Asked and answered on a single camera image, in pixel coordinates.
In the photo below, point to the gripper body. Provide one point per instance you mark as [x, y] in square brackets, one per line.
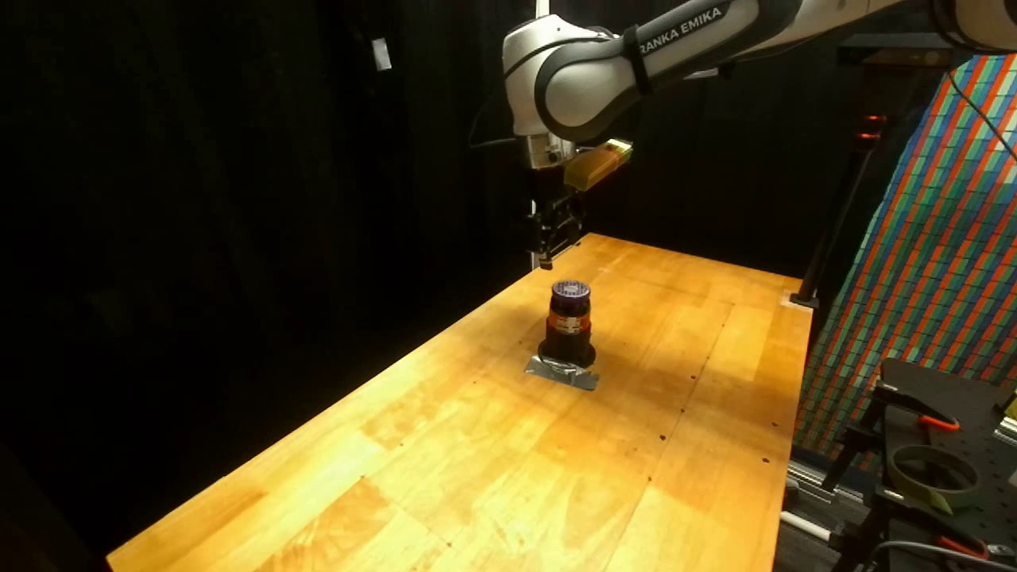
[548, 191]

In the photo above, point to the multicoloured patterned board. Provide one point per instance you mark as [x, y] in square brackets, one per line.
[937, 262]

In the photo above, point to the brown cup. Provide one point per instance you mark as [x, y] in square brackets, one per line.
[569, 322]

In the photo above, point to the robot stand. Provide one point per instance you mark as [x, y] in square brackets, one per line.
[985, 461]

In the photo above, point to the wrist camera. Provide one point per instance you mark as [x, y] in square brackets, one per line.
[597, 163]

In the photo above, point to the white paper tag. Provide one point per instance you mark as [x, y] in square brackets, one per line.
[381, 54]

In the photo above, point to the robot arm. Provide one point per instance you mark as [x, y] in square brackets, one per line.
[604, 79]

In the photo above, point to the roll of grey tape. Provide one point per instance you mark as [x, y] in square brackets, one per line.
[906, 481]

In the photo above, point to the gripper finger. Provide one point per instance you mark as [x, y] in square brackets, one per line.
[570, 226]
[545, 246]

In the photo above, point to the white pole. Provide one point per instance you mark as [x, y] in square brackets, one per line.
[542, 8]

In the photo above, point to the silver tape patch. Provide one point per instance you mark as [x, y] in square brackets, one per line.
[584, 380]

